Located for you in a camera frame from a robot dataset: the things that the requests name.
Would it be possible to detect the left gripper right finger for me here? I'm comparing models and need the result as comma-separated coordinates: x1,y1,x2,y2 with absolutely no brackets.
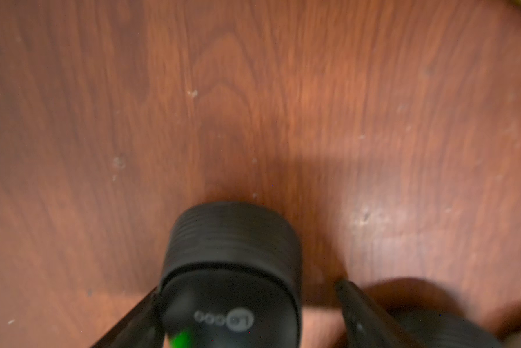
334,279,423,348

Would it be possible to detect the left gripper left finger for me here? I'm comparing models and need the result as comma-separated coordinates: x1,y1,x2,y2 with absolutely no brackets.
92,289,162,348

